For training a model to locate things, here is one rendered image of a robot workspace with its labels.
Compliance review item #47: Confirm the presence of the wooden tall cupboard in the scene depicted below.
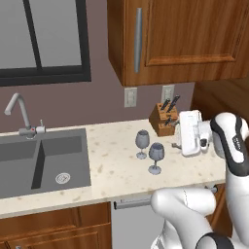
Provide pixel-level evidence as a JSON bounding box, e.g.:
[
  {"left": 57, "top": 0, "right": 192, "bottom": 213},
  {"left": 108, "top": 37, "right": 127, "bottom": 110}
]
[{"left": 190, "top": 77, "right": 249, "bottom": 137}]

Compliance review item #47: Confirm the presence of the silver tap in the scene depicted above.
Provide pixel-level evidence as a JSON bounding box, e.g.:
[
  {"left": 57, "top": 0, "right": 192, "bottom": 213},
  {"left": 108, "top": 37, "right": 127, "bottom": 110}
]
[{"left": 3, "top": 92, "right": 47, "bottom": 140}]

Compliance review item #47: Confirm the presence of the grey kitchen sink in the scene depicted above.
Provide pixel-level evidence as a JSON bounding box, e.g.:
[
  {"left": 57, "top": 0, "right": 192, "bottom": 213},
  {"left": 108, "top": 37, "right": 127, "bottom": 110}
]
[{"left": 0, "top": 127, "right": 92, "bottom": 200}]

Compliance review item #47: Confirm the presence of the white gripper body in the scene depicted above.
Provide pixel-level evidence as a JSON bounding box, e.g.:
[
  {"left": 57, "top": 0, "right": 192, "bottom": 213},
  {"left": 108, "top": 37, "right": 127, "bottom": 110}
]
[{"left": 178, "top": 109, "right": 204, "bottom": 158}]

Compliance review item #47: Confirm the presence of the white wall socket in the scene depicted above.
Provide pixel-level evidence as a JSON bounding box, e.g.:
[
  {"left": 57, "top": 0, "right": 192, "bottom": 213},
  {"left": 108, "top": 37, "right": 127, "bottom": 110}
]
[
  {"left": 124, "top": 87, "right": 138, "bottom": 108},
  {"left": 160, "top": 84, "right": 175, "bottom": 105}
]

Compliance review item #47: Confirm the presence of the silver cupboard handle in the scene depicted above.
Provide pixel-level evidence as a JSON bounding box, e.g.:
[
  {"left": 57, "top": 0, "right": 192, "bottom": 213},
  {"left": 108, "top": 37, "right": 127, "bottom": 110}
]
[{"left": 133, "top": 7, "right": 143, "bottom": 74}]

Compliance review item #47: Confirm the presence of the wooden wall cupboard door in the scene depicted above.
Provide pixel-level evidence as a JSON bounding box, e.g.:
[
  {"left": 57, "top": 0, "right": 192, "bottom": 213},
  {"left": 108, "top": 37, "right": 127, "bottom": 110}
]
[{"left": 124, "top": 0, "right": 249, "bottom": 88}]

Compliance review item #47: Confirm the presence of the wooden knife block with knives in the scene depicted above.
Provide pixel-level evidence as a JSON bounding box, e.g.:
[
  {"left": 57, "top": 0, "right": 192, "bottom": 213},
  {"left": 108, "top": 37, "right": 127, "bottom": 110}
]
[{"left": 148, "top": 94, "right": 182, "bottom": 137}]

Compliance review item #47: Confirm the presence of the grey dishwasher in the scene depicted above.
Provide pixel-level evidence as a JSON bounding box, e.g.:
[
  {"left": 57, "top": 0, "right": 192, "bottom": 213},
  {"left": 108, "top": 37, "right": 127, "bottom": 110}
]
[{"left": 111, "top": 193, "right": 167, "bottom": 249}]

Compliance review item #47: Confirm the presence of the silver dishwasher handle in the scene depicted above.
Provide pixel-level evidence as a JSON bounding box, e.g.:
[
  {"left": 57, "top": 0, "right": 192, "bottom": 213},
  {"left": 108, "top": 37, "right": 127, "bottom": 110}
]
[{"left": 113, "top": 185, "right": 219, "bottom": 210}]

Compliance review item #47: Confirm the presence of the wooden base cupboard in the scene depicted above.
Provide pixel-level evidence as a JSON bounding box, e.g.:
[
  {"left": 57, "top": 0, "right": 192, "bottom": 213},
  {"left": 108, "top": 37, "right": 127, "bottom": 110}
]
[{"left": 0, "top": 201, "right": 113, "bottom": 249}]

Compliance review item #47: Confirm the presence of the grey wine glass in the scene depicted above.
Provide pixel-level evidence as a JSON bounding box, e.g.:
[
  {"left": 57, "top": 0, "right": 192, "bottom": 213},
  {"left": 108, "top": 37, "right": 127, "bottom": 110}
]
[
  {"left": 148, "top": 142, "right": 165, "bottom": 176},
  {"left": 134, "top": 129, "right": 151, "bottom": 160}
]

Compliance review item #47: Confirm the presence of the black framed window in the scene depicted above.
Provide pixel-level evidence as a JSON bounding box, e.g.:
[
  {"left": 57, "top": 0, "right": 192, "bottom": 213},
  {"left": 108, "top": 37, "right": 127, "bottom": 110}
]
[{"left": 0, "top": 0, "right": 92, "bottom": 88}]

